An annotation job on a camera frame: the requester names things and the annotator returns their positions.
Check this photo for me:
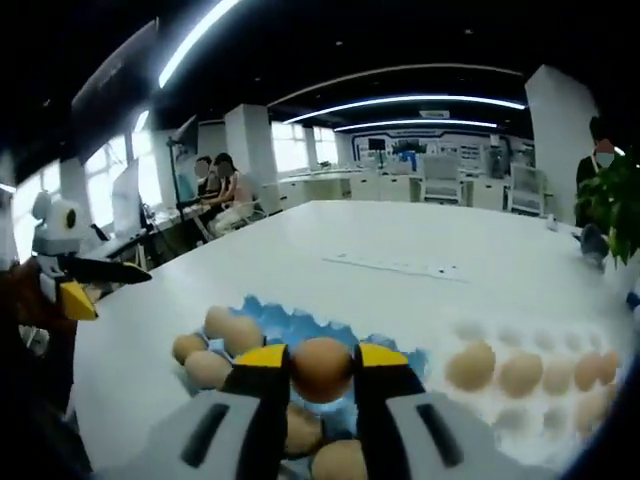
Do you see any row of white cabinets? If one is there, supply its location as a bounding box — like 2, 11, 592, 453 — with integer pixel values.
277, 169, 511, 206

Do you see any single brown egg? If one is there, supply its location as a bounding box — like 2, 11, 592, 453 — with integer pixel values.
290, 337, 354, 404
310, 438, 369, 480
283, 402, 324, 459
203, 305, 266, 354
183, 349, 234, 391
172, 333, 209, 366

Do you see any green plant in white pot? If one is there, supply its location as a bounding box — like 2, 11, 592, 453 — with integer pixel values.
574, 149, 640, 266

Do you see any white paper strip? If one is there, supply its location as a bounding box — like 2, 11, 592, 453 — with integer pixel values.
322, 252, 471, 284

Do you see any blue egg tray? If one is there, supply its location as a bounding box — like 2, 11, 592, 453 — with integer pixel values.
179, 294, 432, 480

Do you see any black metal stand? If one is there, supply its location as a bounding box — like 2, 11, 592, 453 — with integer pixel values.
167, 134, 211, 246

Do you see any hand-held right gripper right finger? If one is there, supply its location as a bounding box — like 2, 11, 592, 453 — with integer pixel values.
353, 342, 556, 480

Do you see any white table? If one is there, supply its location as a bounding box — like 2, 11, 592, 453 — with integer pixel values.
72, 199, 640, 480

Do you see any ceiling light strip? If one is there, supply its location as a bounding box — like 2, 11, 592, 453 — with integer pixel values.
287, 94, 526, 124
344, 118, 499, 132
158, 0, 241, 86

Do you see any white foam egg tray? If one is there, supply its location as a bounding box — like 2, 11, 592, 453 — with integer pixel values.
424, 319, 626, 451

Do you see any person's left hand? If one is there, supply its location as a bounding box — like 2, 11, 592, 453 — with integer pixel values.
0, 259, 77, 332

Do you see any white computer monitor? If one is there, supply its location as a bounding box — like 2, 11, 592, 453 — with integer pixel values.
110, 159, 144, 236

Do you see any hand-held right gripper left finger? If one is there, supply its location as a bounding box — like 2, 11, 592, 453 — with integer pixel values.
94, 342, 292, 480

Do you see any white office chair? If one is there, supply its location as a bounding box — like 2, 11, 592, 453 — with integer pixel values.
423, 153, 462, 204
509, 163, 547, 216

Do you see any grey plush toy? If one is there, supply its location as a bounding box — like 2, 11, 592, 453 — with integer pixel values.
572, 223, 611, 271

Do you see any blue-lit wall display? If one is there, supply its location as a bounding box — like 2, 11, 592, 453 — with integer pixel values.
349, 127, 501, 169

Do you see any person's dark clothing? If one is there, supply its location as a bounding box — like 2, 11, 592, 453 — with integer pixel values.
0, 324, 96, 480

